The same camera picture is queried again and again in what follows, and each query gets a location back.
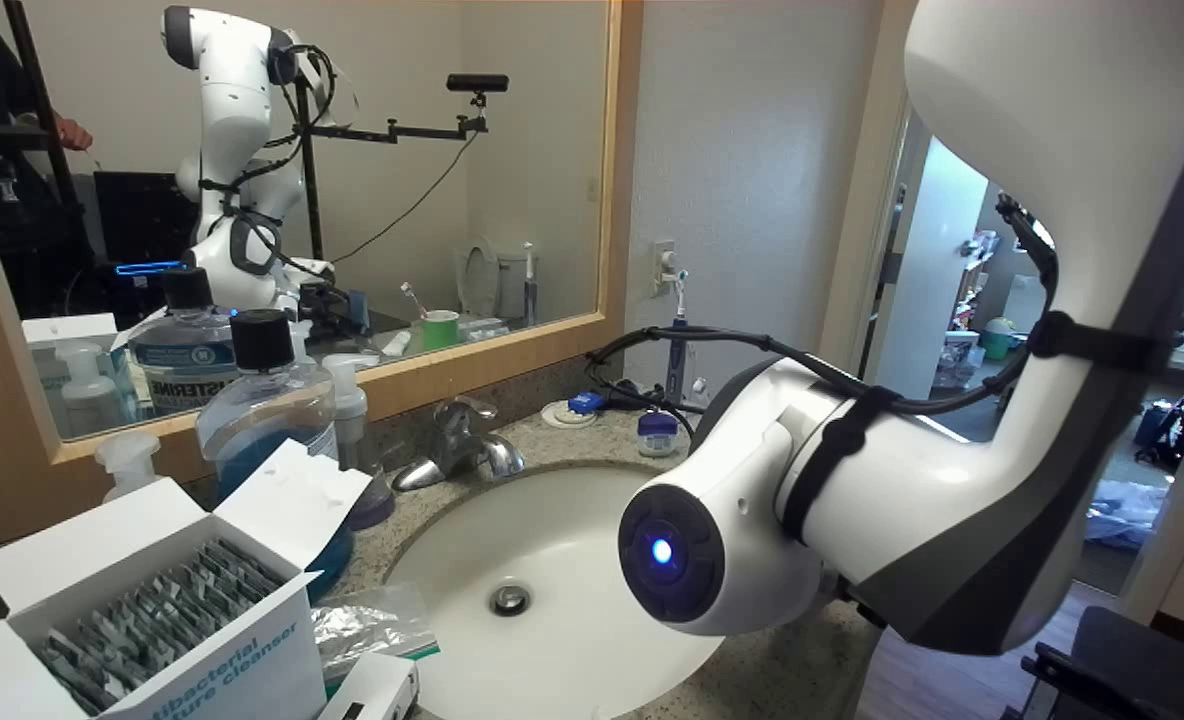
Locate small jar with blue lid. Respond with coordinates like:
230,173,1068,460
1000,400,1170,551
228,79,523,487
630,405,687,463

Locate blue electric toothbrush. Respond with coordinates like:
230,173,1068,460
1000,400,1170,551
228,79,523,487
660,252,694,405

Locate chrome faucet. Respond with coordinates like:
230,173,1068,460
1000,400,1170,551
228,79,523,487
389,394,528,497

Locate small clear soap bottle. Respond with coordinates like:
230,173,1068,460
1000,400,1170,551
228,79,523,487
316,352,370,471

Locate white oval sink basin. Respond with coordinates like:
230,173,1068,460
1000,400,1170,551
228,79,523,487
375,457,733,720

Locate wood framed mirror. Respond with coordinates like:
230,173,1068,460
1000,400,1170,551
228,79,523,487
0,0,647,471

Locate blue mouthwash bottle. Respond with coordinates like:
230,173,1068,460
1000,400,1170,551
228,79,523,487
192,309,354,594

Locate white door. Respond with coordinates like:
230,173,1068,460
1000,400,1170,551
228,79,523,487
864,123,1000,405

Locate crumpled pale wrapper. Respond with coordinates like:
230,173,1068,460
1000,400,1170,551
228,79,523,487
305,604,445,700

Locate granite top vanity cabinet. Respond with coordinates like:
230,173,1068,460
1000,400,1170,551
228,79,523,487
306,394,888,720

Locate small white box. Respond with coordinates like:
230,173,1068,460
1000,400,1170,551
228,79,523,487
311,653,419,720

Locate white spray bottle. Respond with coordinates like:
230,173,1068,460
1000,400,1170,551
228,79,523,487
86,432,165,508

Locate open white carton box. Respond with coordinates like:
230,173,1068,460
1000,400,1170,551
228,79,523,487
0,435,375,720

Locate blue plastic bag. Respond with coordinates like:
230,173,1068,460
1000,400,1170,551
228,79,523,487
1083,477,1169,551

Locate black bag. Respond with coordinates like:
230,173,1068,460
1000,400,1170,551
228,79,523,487
1129,375,1184,477

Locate wall power outlet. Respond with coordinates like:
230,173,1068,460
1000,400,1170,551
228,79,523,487
644,236,693,304

